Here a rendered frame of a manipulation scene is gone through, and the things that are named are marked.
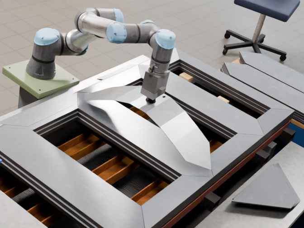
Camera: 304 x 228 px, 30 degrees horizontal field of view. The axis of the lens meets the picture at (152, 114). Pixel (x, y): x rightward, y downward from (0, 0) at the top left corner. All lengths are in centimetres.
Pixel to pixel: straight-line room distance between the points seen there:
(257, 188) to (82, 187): 76
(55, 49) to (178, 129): 90
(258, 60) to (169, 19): 247
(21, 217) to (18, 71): 139
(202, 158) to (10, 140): 75
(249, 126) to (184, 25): 307
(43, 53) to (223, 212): 121
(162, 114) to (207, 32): 338
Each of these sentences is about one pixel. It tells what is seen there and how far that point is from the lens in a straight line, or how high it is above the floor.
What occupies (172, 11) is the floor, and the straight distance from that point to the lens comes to 583.
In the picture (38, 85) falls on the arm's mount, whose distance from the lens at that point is 287.
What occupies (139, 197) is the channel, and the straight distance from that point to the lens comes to 232.
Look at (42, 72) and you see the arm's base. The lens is 291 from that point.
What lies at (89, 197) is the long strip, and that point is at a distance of 203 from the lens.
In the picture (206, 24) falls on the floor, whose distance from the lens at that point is 573.
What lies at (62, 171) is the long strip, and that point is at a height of 87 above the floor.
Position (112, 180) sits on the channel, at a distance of 237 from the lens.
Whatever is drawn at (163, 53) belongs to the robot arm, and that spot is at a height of 127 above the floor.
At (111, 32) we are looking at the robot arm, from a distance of 215.
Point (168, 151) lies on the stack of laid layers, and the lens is 232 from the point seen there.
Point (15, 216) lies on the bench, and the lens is 167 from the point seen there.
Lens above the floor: 224
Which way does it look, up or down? 33 degrees down
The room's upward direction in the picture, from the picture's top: 14 degrees clockwise
